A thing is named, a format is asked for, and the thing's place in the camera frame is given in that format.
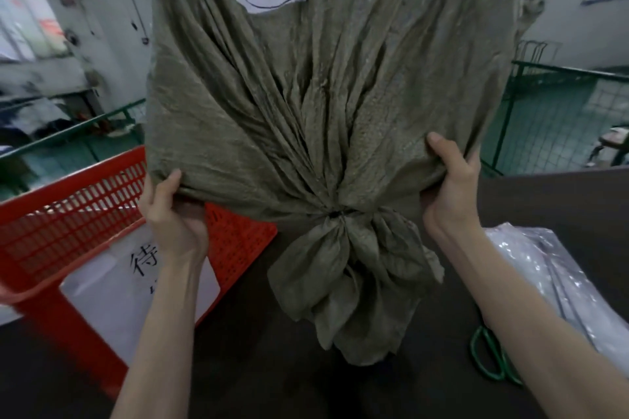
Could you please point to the red plastic crate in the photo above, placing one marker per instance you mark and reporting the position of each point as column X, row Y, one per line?
column 73, row 217

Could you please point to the white paper sign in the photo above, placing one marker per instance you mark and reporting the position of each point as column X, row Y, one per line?
column 113, row 296

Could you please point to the round wooden stool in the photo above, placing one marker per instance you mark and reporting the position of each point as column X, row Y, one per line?
column 612, row 141

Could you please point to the person's left forearm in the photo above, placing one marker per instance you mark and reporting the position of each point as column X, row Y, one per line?
column 157, row 345

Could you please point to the clear plastic bag of ties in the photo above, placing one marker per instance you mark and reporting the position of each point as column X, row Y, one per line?
column 609, row 330

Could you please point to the cluttered work table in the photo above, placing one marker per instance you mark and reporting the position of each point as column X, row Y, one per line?
column 44, row 114

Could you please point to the grey-green woven sack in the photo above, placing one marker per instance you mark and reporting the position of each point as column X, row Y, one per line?
column 324, row 114

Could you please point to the green mesh fence panel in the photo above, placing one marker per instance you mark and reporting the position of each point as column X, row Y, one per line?
column 73, row 131
column 550, row 114

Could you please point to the person's right hand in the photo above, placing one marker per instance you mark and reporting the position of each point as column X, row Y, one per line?
column 454, row 188

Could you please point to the clear bag of black ties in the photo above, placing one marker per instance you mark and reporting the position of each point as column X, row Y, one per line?
column 565, row 281

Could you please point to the person's right forearm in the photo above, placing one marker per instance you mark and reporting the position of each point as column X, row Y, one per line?
column 535, row 335

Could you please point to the person's left hand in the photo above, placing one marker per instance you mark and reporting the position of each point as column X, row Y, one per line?
column 174, row 224

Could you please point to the large window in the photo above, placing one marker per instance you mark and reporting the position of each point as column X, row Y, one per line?
column 24, row 16

